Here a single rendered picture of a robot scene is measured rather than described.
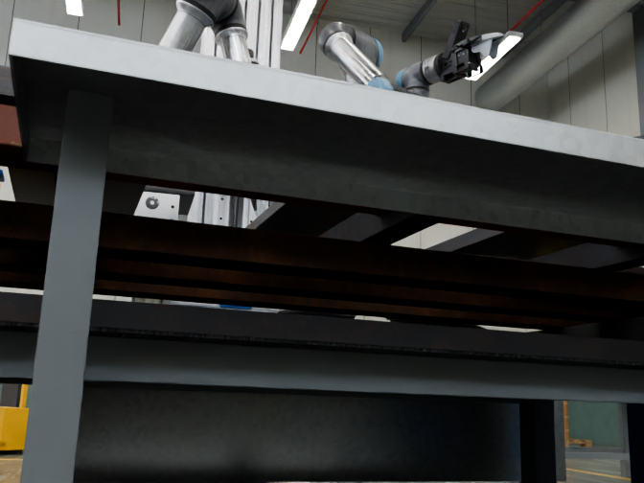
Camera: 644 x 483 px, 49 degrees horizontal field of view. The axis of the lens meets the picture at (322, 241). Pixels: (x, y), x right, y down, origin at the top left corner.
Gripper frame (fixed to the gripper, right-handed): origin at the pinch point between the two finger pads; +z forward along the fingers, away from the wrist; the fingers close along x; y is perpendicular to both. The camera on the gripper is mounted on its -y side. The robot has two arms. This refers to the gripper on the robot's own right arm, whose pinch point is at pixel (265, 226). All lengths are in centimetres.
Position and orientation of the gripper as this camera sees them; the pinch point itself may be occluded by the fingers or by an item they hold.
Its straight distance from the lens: 179.0
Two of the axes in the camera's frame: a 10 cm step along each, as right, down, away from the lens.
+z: -0.3, 9.7, -2.2
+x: 9.4, 1.1, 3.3
